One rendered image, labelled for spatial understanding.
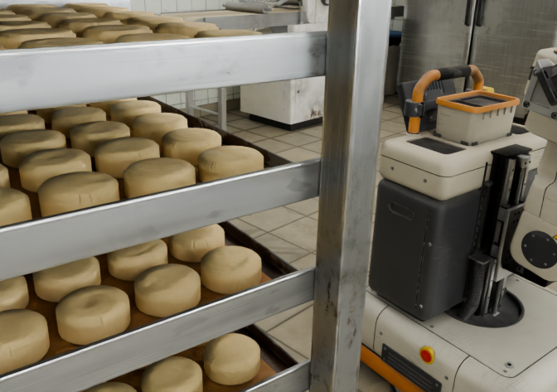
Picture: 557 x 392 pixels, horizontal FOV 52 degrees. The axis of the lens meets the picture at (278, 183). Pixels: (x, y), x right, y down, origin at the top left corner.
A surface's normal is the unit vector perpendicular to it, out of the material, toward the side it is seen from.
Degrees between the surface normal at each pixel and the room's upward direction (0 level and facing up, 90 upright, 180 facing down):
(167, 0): 90
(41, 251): 90
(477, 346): 0
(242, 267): 0
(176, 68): 90
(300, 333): 0
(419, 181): 90
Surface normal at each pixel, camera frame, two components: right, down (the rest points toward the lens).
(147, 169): 0.02, -0.93
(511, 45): -0.70, 0.24
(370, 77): 0.58, 0.30
